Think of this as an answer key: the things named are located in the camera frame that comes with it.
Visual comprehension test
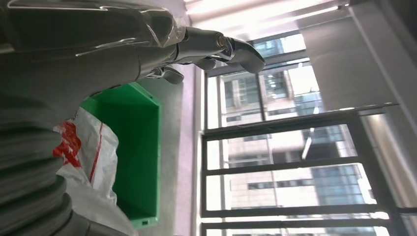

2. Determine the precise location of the white poly mailer package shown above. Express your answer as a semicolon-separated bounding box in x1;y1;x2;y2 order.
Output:
53;107;138;236

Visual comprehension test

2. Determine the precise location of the green plastic crate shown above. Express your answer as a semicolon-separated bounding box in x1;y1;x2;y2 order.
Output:
80;82;162;229

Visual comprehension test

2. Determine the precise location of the grey roller blind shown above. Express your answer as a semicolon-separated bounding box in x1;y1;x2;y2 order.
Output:
298;0;417;112

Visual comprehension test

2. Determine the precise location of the dark window frame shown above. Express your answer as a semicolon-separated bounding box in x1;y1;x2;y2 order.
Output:
199;30;417;236

